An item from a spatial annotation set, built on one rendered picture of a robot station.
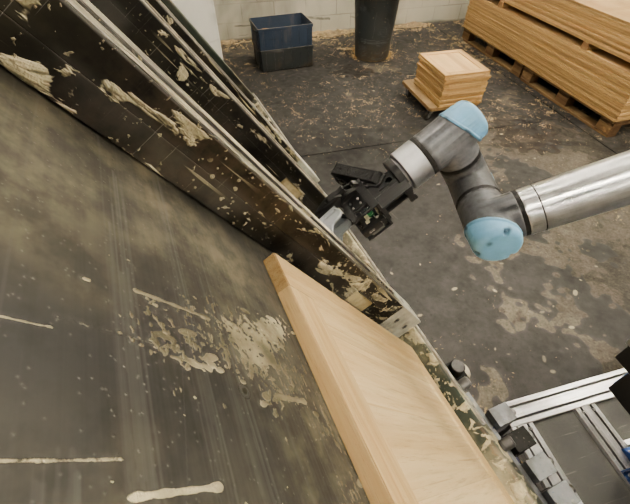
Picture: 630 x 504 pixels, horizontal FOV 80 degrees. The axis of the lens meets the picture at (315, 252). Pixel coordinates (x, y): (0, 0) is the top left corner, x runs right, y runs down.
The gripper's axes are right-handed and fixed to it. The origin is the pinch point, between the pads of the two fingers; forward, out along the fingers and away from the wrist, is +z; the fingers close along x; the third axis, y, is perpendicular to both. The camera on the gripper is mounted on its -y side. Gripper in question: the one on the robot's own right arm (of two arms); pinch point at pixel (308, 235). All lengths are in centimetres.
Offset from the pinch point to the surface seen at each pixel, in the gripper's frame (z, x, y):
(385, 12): -144, 181, -338
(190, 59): -3.5, -26.4, -26.4
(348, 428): 0.9, -18.6, 37.7
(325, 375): 0.8, -18.6, 32.4
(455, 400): -1.3, 38.0, 29.8
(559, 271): -75, 194, -28
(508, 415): -8, 58, 35
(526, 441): -7, 58, 41
